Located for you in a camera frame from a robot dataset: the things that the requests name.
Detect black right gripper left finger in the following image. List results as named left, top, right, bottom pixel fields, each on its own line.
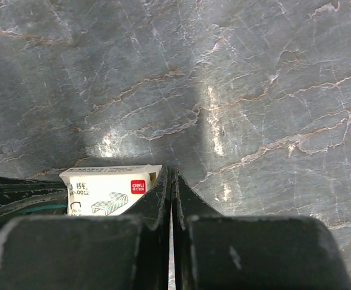
left=0, top=167, right=172, bottom=289

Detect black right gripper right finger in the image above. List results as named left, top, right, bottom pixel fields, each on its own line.
left=172, top=172, right=351, bottom=289

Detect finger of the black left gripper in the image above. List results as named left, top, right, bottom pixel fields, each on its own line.
left=0, top=176, right=68, bottom=223

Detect white staple box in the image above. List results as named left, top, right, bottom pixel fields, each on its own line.
left=59, top=164, right=162, bottom=216

